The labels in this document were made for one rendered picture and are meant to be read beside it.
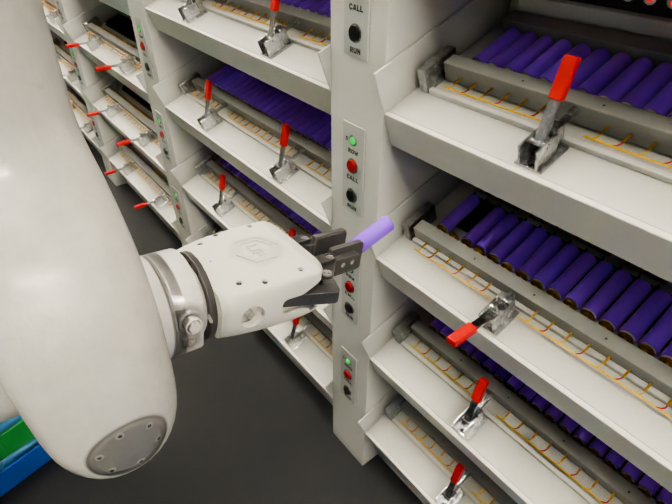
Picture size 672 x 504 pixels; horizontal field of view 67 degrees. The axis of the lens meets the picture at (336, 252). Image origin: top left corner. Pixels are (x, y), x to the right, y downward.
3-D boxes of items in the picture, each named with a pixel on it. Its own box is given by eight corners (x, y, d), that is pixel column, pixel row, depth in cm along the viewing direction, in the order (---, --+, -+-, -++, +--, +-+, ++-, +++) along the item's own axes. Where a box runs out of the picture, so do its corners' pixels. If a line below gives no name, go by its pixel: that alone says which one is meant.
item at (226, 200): (339, 337, 89) (315, 294, 79) (190, 198, 127) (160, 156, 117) (419, 264, 94) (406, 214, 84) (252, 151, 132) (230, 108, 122)
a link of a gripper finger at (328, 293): (333, 310, 41) (344, 275, 46) (242, 290, 42) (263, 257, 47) (331, 322, 42) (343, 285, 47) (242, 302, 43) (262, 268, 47)
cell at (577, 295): (613, 275, 56) (577, 313, 55) (598, 267, 57) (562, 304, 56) (615, 265, 55) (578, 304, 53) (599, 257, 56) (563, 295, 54)
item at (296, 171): (340, 246, 77) (311, 180, 67) (174, 122, 115) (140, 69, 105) (431, 168, 82) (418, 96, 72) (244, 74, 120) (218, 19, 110)
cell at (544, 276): (579, 257, 59) (544, 293, 57) (565, 250, 60) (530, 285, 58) (580, 247, 57) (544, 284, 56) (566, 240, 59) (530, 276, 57)
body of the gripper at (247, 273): (209, 295, 36) (332, 256, 42) (152, 231, 42) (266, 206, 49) (209, 372, 39) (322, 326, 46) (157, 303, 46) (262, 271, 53)
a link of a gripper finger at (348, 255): (326, 270, 44) (381, 252, 48) (305, 253, 46) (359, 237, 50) (322, 299, 46) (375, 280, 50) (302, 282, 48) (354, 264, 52)
